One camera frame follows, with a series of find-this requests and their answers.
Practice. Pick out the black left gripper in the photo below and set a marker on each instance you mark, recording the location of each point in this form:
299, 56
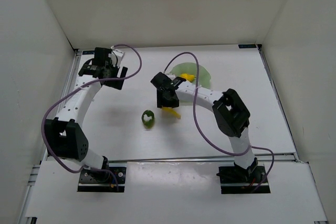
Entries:
115, 78

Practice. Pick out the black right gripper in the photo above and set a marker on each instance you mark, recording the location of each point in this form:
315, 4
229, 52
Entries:
167, 100

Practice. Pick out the yellow fake banana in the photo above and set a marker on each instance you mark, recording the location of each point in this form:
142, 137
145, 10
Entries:
172, 112

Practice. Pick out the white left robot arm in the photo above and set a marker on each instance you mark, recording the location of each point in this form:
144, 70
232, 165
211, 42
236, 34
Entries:
64, 133

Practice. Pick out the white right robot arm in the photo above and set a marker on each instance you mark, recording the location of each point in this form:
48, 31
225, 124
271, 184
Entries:
231, 114

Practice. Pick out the yellow fake fruit in bowl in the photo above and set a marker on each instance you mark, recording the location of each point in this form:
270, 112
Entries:
188, 77

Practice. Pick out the green fake pepper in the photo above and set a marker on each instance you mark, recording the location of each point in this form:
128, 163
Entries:
148, 119

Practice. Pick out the green translucent fruit bowl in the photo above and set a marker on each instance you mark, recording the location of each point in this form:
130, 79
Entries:
189, 68

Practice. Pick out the white front board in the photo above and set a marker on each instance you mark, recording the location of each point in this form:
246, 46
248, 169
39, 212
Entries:
176, 193

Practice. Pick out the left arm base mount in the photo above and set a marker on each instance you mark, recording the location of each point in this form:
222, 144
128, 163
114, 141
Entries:
92, 181

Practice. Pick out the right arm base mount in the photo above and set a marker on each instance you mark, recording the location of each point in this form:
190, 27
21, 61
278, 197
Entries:
232, 183

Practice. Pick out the aluminium table edge rail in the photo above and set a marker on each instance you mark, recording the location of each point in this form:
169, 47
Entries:
271, 79

